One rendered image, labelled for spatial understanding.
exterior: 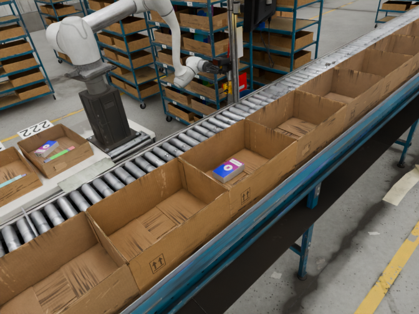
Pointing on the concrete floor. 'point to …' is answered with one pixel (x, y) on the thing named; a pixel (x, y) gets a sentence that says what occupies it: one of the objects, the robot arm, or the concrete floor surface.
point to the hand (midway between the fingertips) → (225, 72)
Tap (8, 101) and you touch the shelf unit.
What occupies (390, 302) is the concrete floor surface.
